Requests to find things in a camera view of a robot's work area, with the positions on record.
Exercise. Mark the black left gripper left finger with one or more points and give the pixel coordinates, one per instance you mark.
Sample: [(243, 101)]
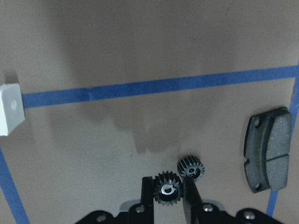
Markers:
[(147, 193)]

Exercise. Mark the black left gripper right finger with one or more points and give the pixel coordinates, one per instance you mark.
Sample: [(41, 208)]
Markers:
[(192, 203)]

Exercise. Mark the small black bearing gear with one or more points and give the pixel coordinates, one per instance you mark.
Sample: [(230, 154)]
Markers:
[(167, 188)]

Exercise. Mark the grey brake pad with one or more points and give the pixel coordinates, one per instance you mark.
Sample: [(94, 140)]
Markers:
[(266, 150)]

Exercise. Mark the white curved plastic bracket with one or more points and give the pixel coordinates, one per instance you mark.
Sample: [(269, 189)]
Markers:
[(11, 108)]

